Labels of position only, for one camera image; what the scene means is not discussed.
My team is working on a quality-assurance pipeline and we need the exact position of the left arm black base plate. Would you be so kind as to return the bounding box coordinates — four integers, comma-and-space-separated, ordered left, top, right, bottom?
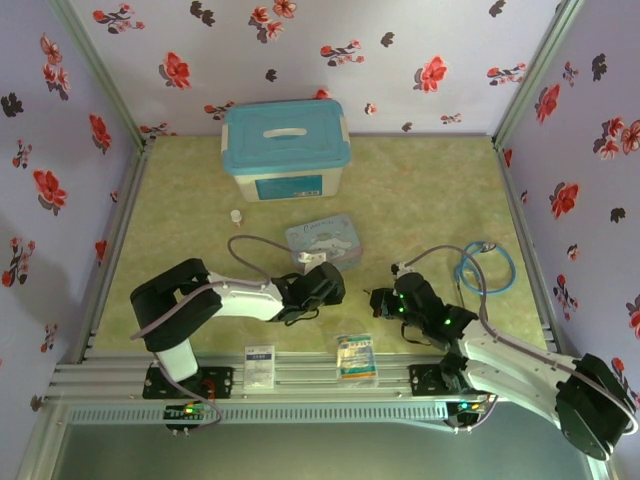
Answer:
143, 366, 235, 400

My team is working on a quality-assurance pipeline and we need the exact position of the blue green printed packet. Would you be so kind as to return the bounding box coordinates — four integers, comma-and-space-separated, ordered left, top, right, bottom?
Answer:
335, 333, 380, 389

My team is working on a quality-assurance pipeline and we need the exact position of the left aluminium corner post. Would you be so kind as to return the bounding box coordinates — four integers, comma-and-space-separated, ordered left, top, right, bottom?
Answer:
49, 0, 154, 151

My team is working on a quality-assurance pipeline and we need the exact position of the left circuit board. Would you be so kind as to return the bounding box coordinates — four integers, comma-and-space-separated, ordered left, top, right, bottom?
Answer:
164, 403, 211, 422

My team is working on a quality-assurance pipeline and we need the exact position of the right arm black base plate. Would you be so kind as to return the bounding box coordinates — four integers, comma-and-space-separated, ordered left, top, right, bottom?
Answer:
408, 363, 500, 397

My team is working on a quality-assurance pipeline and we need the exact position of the blue lidded plastic storage box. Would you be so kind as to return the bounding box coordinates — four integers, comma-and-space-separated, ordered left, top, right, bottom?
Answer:
220, 98, 352, 203

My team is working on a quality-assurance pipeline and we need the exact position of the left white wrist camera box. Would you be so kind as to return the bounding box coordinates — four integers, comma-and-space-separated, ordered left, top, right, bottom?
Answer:
295, 251, 327, 274

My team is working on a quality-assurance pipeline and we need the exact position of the right circuit board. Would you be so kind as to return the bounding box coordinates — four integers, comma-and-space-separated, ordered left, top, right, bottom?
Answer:
452, 398, 490, 417

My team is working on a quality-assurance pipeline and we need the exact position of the aluminium frame rail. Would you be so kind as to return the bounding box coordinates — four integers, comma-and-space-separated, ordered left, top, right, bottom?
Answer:
47, 348, 597, 402

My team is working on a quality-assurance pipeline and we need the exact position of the white clear packet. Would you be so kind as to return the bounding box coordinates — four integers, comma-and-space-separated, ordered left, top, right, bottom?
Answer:
243, 343, 278, 392

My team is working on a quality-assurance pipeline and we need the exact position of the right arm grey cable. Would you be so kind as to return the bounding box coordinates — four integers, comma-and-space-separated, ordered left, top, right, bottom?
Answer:
403, 244, 640, 434

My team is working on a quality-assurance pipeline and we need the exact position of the blue coiled cable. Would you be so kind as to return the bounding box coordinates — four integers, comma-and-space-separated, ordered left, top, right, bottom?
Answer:
453, 240, 518, 302

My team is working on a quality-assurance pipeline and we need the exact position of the blue cartoon tin box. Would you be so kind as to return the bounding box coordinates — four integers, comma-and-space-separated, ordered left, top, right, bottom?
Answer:
284, 212, 365, 274

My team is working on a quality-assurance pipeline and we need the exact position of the aluminium corner post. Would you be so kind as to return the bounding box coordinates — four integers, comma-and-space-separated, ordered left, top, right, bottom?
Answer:
491, 0, 585, 151
49, 0, 154, 151

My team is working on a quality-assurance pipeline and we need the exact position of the circuit board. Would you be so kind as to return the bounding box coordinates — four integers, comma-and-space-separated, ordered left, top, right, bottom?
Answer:
452, 398, 490, 417
164, 403, 211, 422

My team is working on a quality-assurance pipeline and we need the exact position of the right aluminium corner post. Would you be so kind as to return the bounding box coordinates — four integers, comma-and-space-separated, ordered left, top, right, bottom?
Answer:
491, 0, 585, 151

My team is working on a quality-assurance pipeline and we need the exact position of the slotted grey cable duct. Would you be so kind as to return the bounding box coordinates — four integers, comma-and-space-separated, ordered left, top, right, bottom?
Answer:
67, 403, 450, 425

